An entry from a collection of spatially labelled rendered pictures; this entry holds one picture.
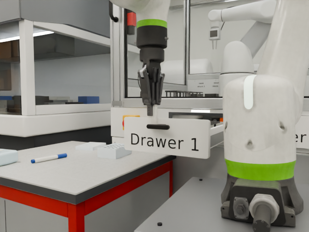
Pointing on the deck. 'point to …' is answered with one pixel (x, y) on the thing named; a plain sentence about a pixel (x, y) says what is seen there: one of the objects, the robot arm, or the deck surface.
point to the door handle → (112, 13)
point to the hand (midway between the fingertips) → (151, 116)
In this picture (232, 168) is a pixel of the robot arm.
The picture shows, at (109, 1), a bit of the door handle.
